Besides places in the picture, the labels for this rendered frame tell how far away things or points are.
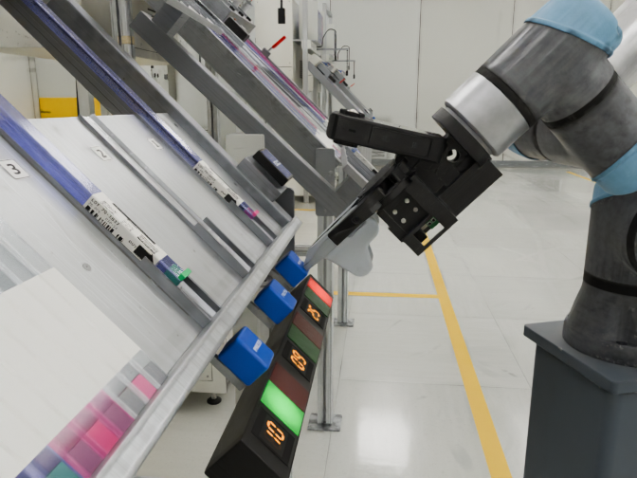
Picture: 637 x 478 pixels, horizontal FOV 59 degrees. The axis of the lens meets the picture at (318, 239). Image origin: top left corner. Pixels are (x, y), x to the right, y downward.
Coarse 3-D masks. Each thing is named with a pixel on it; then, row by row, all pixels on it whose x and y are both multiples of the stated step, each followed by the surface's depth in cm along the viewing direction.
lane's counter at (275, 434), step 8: (264, 416) 37; (256, 424) 36; (264, 424) 36; (272, 424) 37; (280, 424) 38; (256, 432) 35; (264, 432) 36; (272, 432) 36; (280, 432) 37; (288, 432) 38; (264, 440) 35; (272, 440) 36; (280, 440) 36; (288, 440) 37; (272, 448) 35; (280, 448) 36; (288, 448) 37; (280, 456) 35; (288, 456) 36
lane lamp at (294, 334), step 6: (294, 324) 52; (294, 330) 51; (288, 336) 49; (294, 336) 50; (300, 336) 51; (294, 342) 49; (300, 342) 50; (306, 342) 51; (312, 342) 52; (300, 348) 49; (306, 348) 50; (312, 348) 51; (306, 354) 49; (312, 354) 50
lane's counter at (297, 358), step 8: (288, 344) 48; (288, 352) 47; (296, 352) 48; (288, 360) 46; (296, 360) 47; (304, 360) 48; (296, 368) 46; (304, 368) 47; (312, 368) 48; (304, 376) 46
